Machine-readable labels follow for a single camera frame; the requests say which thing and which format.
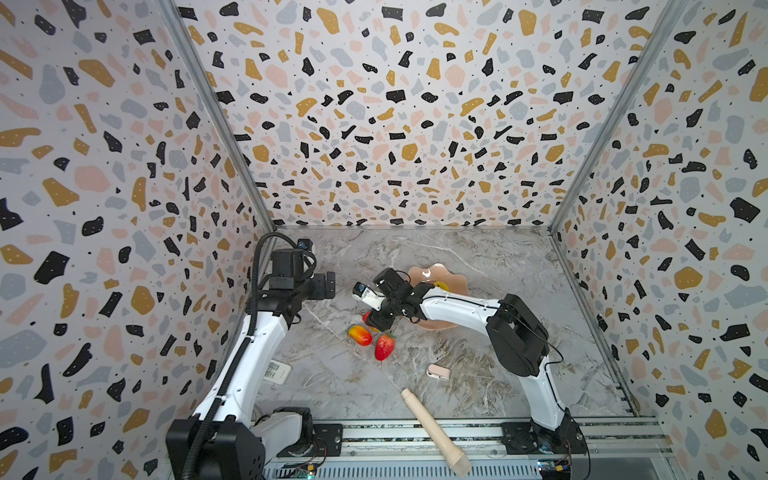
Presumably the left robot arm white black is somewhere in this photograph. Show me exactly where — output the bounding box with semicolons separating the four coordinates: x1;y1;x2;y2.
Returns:
166;239;335;479

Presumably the red fake strawberry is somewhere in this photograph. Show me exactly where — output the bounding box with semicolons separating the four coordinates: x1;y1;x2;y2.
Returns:
374;333;396;361

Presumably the pink scalloped fruit bowl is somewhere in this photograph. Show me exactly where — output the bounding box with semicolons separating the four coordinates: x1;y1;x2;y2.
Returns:
407;263;468;331

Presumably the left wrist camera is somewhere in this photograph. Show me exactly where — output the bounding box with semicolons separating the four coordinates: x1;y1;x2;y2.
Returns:
296;238;314;252

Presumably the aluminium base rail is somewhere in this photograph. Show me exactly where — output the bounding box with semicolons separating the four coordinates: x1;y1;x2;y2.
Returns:
265;417;685;479

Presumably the black corrugated cable hose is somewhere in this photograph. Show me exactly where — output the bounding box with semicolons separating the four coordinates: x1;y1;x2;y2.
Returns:
179;232;319;480

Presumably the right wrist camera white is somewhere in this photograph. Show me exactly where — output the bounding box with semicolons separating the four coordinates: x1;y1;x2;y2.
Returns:
352;282;386;311

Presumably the small pink clip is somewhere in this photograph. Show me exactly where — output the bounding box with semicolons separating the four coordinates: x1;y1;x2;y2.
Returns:
426;364;451;380

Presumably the wooden pestle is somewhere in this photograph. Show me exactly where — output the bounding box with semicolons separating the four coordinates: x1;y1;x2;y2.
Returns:
401;389;471;478

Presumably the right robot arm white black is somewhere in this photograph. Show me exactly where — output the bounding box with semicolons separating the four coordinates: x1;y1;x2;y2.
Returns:
353;268;588;455

